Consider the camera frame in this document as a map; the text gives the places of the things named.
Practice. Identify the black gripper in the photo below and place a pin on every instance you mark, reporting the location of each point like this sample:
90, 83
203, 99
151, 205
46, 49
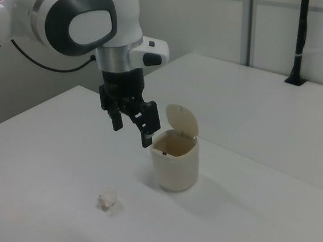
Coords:
121, 84

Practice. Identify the small white lidded bin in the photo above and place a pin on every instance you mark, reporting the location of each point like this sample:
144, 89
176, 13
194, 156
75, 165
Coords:
174, 167

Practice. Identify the crumpled white paper trash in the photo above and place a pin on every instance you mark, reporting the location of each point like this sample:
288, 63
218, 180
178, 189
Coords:
107, 199

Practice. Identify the black pole with base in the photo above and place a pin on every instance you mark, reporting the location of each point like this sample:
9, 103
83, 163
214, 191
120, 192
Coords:
300, 41

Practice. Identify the grey partition post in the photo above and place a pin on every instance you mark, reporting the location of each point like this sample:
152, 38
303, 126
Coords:
246, 27

